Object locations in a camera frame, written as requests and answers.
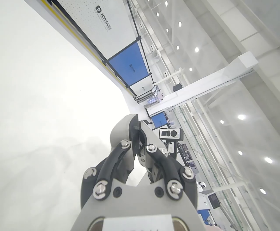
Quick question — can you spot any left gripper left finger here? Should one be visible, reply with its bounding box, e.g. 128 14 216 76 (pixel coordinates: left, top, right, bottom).
80 114 140 210

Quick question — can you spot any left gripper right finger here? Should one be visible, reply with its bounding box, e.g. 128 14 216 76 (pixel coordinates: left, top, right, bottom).
137 121 198 211

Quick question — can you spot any small blue partition panel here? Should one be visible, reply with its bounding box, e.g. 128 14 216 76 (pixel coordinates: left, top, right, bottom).
151 112 168 128

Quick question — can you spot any large blue partition panel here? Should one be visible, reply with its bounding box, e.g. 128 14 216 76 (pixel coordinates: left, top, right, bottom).
108 41 152 87

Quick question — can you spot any white perforated partition panel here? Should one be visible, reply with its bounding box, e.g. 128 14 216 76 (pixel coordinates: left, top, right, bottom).
54 0 141 61

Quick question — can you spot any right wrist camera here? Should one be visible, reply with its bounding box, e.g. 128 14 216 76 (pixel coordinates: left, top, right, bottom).
159 128 184 140

